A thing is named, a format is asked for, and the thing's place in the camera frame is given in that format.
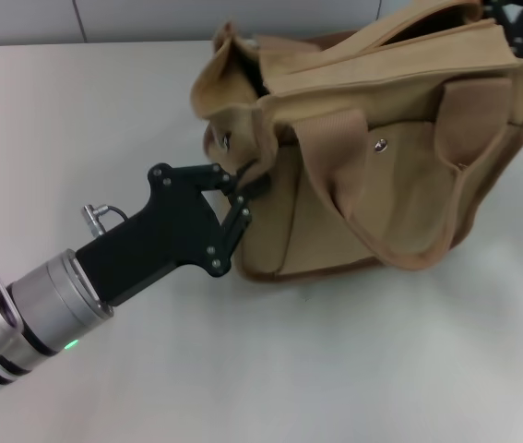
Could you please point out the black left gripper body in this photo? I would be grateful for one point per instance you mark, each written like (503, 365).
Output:
(169, 231)

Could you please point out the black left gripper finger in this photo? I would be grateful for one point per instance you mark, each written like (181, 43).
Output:
(225, 181)
(240, 217)

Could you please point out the khaki canvas food bag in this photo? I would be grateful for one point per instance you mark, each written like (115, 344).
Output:
(358, 221)

